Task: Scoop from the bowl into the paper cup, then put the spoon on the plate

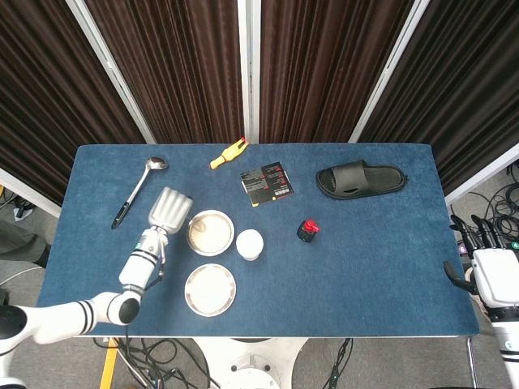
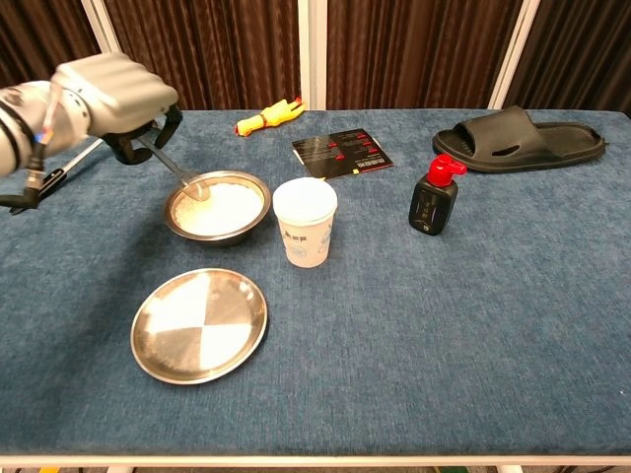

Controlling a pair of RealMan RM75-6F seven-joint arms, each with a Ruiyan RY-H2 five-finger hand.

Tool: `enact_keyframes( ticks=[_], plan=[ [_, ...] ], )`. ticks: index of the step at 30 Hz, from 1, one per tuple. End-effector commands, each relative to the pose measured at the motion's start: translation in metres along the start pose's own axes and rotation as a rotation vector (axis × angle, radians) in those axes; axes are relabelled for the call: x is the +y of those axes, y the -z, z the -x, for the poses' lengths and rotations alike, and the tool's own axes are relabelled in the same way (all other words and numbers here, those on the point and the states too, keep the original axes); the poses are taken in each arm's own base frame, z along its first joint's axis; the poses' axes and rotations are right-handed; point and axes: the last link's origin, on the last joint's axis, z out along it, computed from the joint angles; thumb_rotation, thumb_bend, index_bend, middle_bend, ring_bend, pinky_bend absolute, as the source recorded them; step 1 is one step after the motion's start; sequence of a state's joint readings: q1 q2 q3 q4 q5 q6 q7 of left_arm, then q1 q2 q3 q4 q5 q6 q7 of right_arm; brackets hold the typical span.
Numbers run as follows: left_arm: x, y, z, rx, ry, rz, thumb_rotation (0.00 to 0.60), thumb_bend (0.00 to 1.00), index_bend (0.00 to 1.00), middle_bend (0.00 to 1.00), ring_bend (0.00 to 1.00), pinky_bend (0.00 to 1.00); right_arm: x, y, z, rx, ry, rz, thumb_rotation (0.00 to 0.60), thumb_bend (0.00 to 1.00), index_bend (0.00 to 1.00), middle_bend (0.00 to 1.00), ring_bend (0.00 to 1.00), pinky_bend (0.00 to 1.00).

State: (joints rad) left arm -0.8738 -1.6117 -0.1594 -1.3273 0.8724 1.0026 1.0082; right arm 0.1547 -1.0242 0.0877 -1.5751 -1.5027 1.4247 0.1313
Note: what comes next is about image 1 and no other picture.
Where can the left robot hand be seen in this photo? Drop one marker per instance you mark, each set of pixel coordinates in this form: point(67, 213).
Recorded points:
point(170, 210)

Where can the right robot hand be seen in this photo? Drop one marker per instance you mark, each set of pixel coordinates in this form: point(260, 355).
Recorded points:
point(496, 279)

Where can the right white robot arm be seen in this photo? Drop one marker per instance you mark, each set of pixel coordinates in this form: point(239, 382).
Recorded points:
point(509, 344)

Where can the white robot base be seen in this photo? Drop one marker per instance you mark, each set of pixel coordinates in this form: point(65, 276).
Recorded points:
point(249, 362)

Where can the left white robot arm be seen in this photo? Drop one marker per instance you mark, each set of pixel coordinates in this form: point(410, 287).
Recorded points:
point(138, 267)

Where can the white paper cup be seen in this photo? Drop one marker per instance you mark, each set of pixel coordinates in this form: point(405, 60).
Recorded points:
point(250, 244)

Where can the black box green sticker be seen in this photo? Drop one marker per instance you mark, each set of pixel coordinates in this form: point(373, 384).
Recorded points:
point(515, 245)

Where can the yellow rubber chicken toy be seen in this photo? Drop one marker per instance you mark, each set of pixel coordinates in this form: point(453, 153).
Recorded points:
point(227, 154)

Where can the thin metal table leg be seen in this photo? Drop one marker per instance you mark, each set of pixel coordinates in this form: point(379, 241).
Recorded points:
point(471, 364)

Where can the lower white plate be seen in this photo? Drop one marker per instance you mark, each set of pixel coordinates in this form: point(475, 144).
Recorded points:
point(210, 290)

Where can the black printed card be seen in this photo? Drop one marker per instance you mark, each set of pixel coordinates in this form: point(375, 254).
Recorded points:
point(267, 184)

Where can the black bottle red cap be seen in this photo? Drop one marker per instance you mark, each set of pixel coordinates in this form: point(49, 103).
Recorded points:
point(307, 232)

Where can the brown curtain panel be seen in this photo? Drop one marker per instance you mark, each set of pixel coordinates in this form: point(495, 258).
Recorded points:
point(466, 81)
point(324, 69)
point(48, 93)
point(182, 73)

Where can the blue table cloth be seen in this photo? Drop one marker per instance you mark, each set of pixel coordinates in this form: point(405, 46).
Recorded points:
point(344, 283)

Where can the black slipper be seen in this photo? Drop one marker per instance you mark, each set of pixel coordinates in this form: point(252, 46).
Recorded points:
point(357, 180)

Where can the white frame post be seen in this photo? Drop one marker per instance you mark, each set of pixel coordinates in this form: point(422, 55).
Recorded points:
point(28, 192)
point(482, 174)
point(111, 69)
point(248, 69)
point(389, 69)

